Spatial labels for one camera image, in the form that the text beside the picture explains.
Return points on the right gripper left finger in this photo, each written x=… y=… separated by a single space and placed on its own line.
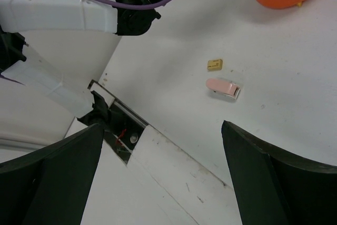
x=51 y=185

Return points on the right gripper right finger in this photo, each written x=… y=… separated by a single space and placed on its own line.
x=275 y=186

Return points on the small tan eraser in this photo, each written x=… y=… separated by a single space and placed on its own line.
x=215 y=65

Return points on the pink white eraser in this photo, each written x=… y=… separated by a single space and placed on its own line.
x=223 y=87

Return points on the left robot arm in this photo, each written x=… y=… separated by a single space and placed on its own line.
x=21 y=64

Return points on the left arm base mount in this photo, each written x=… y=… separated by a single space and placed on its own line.
x=122 y=127

